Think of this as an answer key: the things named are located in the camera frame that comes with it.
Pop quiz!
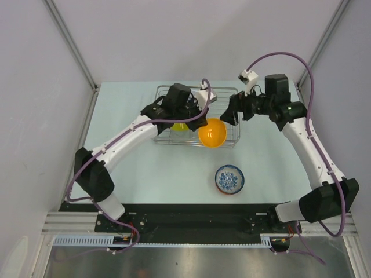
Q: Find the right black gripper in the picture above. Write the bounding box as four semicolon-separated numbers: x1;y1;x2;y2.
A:
220;84;274;126

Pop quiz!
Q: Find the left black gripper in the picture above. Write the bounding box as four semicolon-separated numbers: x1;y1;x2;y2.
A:
173;96;208;131

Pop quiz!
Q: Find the orange yellow bowl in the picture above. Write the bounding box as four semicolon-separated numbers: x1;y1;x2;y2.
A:
198;118;228;148

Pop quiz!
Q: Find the yellow green bowl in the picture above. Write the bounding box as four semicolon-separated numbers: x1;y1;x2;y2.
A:
170;123;189;132

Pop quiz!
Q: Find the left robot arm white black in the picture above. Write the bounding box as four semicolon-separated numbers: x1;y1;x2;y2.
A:
72;79;215;232

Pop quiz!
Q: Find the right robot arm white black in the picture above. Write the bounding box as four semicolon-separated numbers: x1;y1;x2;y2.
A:
220;70;359;232

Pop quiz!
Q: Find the blue white floral bowl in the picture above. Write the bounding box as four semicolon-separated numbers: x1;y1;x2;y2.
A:
214;164;245;191

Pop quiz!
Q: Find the orange bottom bowl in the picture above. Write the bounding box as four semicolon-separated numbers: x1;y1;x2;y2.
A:
217;187;243;196

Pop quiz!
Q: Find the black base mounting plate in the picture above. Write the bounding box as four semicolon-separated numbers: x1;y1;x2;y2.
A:
59;202;302;244

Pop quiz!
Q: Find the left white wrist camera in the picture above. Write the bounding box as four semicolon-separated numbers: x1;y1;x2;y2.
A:
194;85;217;110

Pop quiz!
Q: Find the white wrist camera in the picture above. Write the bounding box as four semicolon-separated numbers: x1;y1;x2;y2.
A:
194;85;217;110
238;69;259;96

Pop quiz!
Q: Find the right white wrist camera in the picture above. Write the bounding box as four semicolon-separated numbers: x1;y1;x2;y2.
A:
238;69;259;96

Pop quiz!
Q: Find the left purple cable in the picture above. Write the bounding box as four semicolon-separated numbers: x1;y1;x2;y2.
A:
66;78;210;202

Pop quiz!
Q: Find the right aluminium corner post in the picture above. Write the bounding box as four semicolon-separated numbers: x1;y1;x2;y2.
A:
296;0;352;87

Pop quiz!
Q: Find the aluminium corner post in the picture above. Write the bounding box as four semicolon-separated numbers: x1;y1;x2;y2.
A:
296;0;352;87
43;0;98;91

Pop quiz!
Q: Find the white slotted cable duct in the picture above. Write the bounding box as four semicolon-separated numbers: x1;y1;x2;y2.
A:
53;235;272;248

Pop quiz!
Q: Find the left aluminium corner post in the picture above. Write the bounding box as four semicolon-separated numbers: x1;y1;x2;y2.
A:
43;0;98;91

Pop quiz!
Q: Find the aluminium frame rail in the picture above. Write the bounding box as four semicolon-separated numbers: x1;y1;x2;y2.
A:
42;212;358;237

